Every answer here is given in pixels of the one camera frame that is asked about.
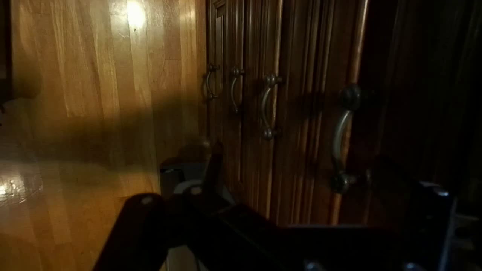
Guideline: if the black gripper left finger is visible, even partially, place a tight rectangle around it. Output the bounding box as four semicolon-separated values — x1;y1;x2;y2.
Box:
92;193;170;271

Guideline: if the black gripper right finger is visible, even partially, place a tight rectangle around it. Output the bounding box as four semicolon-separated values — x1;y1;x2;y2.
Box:
397;181;458;271

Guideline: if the wide dark wooden drawer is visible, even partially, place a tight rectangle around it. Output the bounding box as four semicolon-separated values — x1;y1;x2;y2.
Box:
223;0;248;194
242;0;284;220
277;0;375;230
203;0;229;147

